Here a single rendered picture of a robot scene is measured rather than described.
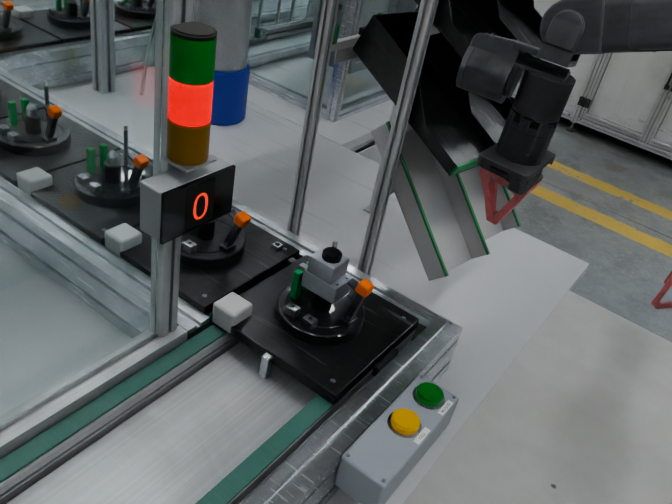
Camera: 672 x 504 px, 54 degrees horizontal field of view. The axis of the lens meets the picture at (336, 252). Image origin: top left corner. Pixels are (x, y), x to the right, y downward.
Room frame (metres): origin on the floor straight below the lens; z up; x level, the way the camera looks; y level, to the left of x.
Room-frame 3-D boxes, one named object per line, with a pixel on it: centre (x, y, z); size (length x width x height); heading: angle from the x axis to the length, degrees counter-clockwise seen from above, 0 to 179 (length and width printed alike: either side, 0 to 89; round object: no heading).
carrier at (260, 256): (0.94, 0.23, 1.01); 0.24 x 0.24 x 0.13; 61
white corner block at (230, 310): (0.78, 0.14, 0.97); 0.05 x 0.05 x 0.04; 61
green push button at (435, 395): (0.70, -0.18, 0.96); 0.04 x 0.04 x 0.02
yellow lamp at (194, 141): (0.71, 0.20, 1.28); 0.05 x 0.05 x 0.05
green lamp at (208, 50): (0.71, 0.20, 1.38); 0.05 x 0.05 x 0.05
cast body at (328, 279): (0.82, 0.01, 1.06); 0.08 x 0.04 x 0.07; 61
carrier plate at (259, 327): (0.82, 0.00, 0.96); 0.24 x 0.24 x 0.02; 61
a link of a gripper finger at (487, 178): (0.77, -0.20, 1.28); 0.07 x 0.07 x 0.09; 60
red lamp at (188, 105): (0.71, 0.20, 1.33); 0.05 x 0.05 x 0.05
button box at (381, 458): (0.64, -0.14, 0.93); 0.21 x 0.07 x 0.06; 151
